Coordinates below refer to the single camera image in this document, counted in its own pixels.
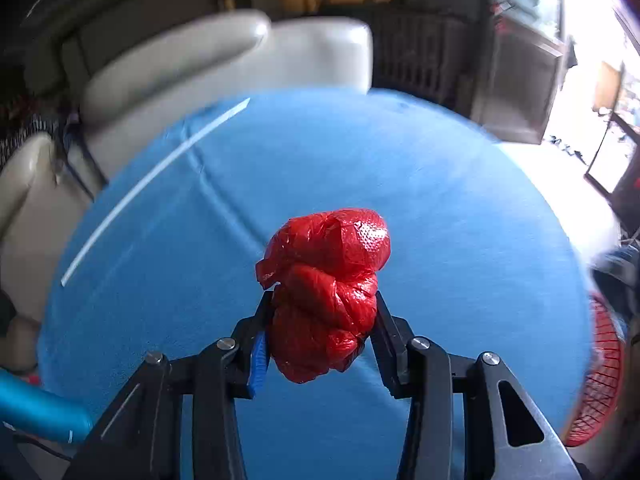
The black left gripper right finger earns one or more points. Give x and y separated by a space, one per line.
389 337

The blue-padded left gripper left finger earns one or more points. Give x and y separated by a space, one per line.
251 358

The red plastic bag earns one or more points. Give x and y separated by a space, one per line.
323 270

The red mesh trash basket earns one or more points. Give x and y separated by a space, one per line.
604 379

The blue tablecloth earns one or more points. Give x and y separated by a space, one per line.
329 198

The teal metal cylinder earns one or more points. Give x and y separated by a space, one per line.
43 414

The beige leather sofa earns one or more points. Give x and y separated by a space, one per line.
46 187

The wooden baby crib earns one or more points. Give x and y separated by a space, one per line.
419 53

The brown wooden door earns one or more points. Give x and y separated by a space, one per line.
519 68

